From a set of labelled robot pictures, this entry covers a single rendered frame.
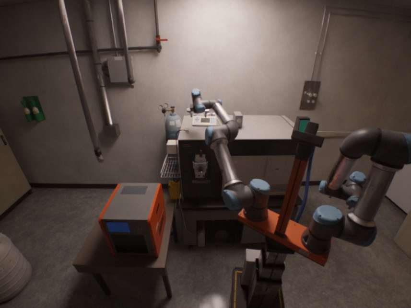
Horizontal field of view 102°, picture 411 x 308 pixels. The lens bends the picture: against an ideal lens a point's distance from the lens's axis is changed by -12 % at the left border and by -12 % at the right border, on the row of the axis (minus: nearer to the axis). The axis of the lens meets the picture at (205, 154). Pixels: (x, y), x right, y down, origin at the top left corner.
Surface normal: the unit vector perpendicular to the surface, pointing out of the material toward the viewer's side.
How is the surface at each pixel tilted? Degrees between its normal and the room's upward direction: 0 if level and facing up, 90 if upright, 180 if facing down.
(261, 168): 90
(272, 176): 90
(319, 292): 0
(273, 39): 90
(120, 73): 90
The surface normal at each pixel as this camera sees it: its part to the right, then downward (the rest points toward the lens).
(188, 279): 0.00, -0.88
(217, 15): 0.02, 0.48
